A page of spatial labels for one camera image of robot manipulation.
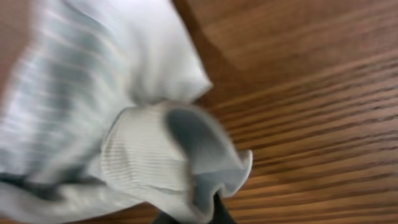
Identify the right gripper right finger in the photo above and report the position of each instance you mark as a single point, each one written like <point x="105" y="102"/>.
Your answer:
<point x="221" y="214"/>

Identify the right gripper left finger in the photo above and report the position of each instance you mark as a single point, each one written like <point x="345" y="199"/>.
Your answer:
<point x="163" y="218"/>

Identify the light blue striped garment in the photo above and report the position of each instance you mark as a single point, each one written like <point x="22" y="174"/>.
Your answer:
<point x="99" y="116"/>

